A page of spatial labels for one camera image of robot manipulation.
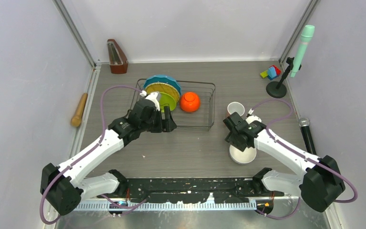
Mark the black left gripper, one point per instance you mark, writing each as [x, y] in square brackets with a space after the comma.
[168, 124]

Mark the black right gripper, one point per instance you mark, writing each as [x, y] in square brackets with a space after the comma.
[230, 139]

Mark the white bowl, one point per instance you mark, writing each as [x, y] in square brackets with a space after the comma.
[242, 157]

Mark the lime green plate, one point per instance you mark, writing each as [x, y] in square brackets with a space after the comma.
[167, 100]

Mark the pink mug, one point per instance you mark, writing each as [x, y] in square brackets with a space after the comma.
[235, 107]

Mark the orange bowl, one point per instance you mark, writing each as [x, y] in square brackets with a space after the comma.
[190, 102]

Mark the yellow woven pattern plate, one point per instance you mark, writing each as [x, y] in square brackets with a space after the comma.
[164, 88]

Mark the blue polka dot plate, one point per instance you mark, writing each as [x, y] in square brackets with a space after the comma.
[160, 78]

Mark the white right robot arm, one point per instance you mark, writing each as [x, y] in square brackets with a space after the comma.
[316, 180]

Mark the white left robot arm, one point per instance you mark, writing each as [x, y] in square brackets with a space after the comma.
[66, 185]

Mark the black microphone stand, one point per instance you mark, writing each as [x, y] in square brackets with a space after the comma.
[277, 89]

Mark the black handheld microphone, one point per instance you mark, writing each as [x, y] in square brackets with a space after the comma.
[304, 124]

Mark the colourful toy blocks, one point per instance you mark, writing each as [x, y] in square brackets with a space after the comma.
[271, 73]

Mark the brown metronome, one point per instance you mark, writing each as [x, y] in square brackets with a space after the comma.
[117, 59]

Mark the wooden rolling pin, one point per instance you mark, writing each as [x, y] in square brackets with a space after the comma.
[77, 117]

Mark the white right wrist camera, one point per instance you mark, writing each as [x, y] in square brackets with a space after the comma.
[250, 117]

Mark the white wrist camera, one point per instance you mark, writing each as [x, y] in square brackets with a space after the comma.
[250, 117]
[154, 97]

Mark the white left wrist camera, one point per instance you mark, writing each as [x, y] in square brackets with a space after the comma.
[154, 97]

